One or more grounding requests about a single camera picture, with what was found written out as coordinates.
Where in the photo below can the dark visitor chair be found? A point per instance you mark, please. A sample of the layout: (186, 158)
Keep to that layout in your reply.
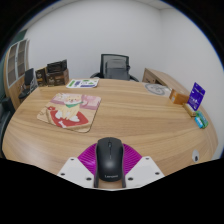
(28, 81)

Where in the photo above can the green small pack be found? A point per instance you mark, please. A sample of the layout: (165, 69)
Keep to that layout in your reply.
(204, 120)

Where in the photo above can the grey mesh office chair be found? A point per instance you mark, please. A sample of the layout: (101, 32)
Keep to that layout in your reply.
(115, 68)

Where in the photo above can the white printed leaflet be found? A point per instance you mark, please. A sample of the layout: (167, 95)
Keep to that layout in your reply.
(82, 83)

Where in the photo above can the orange-brown box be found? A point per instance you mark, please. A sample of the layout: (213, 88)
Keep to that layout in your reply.
(178, 96)

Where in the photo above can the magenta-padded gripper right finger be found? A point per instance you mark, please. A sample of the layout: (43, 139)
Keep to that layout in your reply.
(145, 170)

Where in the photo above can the black computer mouse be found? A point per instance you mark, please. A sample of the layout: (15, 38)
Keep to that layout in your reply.
(110, 160)

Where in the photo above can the large brown cardboard box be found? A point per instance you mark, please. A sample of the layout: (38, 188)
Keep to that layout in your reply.
(57, 78)

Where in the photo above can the small brown cardboard box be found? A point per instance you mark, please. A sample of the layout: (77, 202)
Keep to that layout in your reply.
(41, 76)

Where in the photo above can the wooden shelf unit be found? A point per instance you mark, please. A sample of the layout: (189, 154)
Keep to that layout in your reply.
(15, 66)

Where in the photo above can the cartoon dog print mouse pad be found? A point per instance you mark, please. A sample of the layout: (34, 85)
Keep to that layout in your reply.
(70, 111)

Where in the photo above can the black leather chair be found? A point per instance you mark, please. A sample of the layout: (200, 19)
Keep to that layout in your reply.
(5, 111)

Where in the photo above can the blue small pack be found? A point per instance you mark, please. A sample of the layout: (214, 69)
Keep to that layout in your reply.
(199, 122)

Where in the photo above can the black cardboard box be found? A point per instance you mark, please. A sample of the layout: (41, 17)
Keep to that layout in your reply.
(57, 66)

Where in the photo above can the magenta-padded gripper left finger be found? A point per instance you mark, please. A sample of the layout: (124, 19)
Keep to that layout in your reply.
(75, 170)

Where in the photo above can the wooden side desk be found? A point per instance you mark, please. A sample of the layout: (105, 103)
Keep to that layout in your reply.
(160, 76)

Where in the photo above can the small yellow box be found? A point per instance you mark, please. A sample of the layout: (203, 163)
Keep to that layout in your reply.
(190, 109)

